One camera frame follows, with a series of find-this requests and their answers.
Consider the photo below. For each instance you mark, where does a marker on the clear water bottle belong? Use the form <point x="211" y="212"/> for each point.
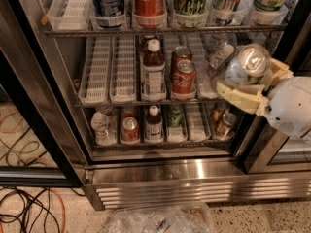
<point x="101" y="126"/>
<point x="218" y="57"/>

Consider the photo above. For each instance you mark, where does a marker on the clear water bottle bottom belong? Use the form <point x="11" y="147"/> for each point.
<point x="101" y="126"/>

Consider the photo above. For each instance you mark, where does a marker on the green tall can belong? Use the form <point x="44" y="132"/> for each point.
<point x="189" y="12"/>

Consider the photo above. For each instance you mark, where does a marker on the top wire shelf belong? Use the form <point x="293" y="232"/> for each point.
<point x="164" y="31"/>

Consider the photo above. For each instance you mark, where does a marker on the clear plastic bin on floor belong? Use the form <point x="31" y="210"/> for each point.
<point x="184" y="218"/>

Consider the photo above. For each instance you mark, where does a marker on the empty clear top tray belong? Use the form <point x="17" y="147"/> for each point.
<point x="69" y="15"/>

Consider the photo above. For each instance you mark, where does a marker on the bottom wire shelf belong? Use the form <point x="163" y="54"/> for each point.
<point x="167" y="145"/>

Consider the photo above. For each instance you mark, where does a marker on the empty white tray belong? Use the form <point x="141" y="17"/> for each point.
<point x="93" y="86"/>
<point x="197" y="125"/>
<point x="123" y="73"/>

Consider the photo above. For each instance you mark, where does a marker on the red coke can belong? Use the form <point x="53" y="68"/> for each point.
<point x="183" y="77"/>
<point x="180" y="53"/>

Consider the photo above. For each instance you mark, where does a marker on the rear red coke can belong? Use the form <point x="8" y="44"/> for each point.
<point x="180" y="53"/>

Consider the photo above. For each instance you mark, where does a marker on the bronze can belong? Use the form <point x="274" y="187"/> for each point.
<point x="224" y="126"/>
<point x="219" y="108"/>

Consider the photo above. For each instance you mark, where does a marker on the brown tea bottle middle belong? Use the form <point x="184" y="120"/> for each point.
<point x="153" y="69"/>

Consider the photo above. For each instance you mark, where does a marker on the rear bronze can bottom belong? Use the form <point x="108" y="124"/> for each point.
<point x="219" y="108"/>

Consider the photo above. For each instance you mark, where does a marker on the open left fridge door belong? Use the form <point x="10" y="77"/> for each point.
<point x="34" y="75"/>

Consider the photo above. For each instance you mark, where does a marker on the green can bottom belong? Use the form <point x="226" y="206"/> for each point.
<point x="175" y="115"/>

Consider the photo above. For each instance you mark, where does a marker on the empty white tray left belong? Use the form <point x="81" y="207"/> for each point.
<point x="93" y="86"/>

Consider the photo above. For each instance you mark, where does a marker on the wire shelf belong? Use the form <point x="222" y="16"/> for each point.
<point x="167" y="145"/>
<point x="164" y="31"/>
<point x="143" y="103"/>

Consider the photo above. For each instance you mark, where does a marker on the blue red bull can top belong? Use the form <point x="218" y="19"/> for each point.
<point x="223" y="10"/>

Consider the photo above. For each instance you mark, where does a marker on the clear water bottle middle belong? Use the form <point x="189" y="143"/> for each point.
<point x="218" y="57"/>

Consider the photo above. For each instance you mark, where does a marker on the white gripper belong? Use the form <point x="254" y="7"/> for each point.
<point x="291" y="106"/>

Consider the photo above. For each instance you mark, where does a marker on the white green 7up can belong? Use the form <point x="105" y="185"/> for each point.
<point x="246" y="66"/>

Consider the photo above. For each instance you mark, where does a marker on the front bronze can bottom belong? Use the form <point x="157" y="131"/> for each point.
<point x="224" y="126"/>

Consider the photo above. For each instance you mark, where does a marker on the tall red coca-cola can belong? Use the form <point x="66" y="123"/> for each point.
<point x="148" y="13"/>

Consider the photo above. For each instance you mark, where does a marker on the stainless steel display fridge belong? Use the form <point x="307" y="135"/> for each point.
<point x="144" y="177"/>

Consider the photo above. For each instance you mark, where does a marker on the empty white tray bottom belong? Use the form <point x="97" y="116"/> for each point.
<point x="197" y="125"/>

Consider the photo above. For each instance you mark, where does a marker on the red can bottom front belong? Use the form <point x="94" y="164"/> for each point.
<point x="130" y="129"/>

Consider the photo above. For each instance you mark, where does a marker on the brown tea bottle bottom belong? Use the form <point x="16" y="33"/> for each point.
<point x="153" y="125"/>

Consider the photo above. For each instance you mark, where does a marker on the middle wire shelf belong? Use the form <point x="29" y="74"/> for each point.
<point x="143" y="103"/>

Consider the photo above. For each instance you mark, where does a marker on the blue pepsi can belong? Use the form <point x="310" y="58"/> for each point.
<point x="109" y="13"/>

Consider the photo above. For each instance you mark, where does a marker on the brown tea bottle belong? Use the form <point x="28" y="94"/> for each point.
<point x="153" y="69"/>
<point x="153" y="125"/>

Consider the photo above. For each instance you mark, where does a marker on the front red coke can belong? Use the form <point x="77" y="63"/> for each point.
<point x="183" y="77"/>

